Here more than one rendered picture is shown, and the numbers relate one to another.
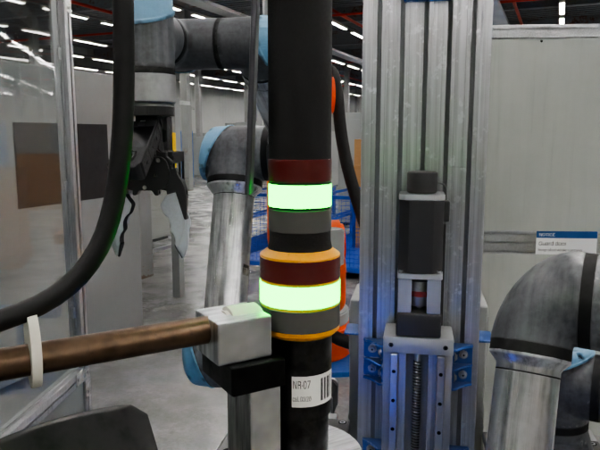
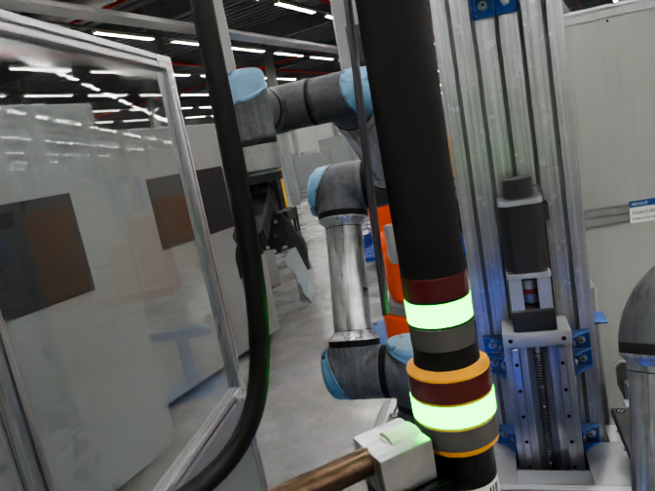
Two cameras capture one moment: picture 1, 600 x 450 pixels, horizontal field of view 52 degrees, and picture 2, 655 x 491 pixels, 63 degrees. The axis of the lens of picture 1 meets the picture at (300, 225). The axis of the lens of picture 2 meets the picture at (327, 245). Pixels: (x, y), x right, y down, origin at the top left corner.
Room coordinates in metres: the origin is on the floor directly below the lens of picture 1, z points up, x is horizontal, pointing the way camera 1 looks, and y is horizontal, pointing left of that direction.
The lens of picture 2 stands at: (0.06, 0.01, 1.70)
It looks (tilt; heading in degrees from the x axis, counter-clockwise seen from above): 10 degrees down; 8
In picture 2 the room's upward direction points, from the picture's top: 11 degrees counter-clockwise
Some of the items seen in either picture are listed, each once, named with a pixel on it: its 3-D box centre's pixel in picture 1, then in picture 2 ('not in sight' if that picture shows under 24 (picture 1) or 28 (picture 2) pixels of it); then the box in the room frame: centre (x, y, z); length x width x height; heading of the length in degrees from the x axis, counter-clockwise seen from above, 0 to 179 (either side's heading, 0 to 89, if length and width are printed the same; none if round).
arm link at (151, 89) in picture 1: (145, 92); (254, 161); (0.87, 0.21, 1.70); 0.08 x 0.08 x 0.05
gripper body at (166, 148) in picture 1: (152, 150); (268, 211); (0.88, 0.21, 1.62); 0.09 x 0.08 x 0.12; 176
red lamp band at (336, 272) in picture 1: (300, 265); (448, 374); (0.33, 0.00, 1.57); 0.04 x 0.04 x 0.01
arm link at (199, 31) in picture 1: (185, 45); (280, 109); (0.96, 0.17, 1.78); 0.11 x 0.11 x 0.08; 80
